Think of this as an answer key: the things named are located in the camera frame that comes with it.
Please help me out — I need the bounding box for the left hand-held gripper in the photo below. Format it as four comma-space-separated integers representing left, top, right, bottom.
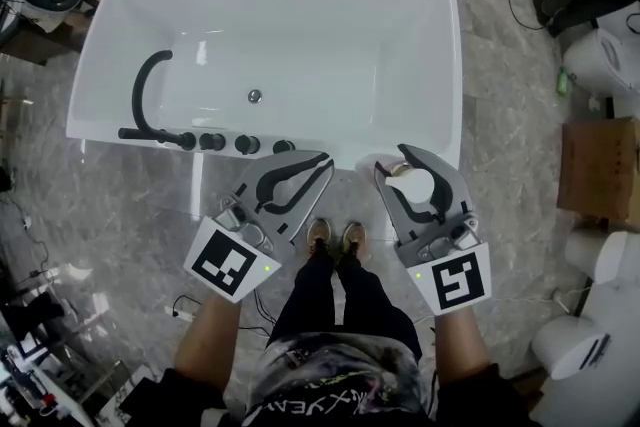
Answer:
183, 148, 336, 304

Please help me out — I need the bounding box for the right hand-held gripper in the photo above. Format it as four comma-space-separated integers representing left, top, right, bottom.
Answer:
373, 143, 493, 317

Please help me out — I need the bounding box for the white round object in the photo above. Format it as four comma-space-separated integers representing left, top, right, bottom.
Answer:
354, 153, 434, 205

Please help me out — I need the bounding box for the white bathtub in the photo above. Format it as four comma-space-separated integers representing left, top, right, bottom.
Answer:
66, 0, 462, 171

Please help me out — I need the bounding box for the person's left forearm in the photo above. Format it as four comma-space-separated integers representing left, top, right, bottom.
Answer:
174, 292, 241, 391

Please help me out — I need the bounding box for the person's right forearm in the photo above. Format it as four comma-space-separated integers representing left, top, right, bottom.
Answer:
432, 307, 491, 389

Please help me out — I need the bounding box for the person's left shoe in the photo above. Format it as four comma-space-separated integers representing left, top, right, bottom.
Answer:
305, 218, 332, 256

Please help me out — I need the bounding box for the person's shoe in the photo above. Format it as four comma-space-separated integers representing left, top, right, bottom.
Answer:
305, 218, 332, 256
342, 221, 366, 261

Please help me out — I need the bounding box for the person's right shoe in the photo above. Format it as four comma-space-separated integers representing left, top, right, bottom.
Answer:
342, 221, 366, 261

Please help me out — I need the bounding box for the person's left leg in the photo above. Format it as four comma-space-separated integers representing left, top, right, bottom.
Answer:
267, 242, 337, 351

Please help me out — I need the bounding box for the person's leg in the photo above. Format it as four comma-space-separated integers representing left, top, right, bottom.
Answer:
267, 242, 337, 351
333, 244, 424, 361

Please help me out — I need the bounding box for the person's right leg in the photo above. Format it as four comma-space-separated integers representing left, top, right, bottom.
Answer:
333, 244, 424, 361

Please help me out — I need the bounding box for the black hand shower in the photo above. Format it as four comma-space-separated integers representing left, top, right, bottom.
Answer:
118, 127, 169, 145

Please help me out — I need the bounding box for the white power strip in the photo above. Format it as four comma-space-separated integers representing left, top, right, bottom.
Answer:
164, 304, 195, 322

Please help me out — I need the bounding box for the brown cardboard box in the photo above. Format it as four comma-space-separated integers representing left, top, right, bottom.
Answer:
556, 115, 640, 222

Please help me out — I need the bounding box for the white toilet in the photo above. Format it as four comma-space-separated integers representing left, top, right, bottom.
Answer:
530, 314, 629, 380
564, 224, 640, 286

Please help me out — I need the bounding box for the black curved faucet spout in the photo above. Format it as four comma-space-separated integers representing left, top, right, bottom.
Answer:
131, 49, 197, 151

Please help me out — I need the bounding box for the person's black printed shirt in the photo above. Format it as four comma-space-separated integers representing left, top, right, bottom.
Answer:
132, 332, 541, 427

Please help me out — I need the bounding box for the white toilet open lid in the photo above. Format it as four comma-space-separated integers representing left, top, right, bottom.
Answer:
563, 27, 640, 96

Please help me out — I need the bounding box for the metal shelf rack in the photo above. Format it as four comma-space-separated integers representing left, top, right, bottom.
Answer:
0, 304, 134, 427

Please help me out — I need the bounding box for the black power strip cable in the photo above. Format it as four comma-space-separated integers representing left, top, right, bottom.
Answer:
172, 287, 274, 341

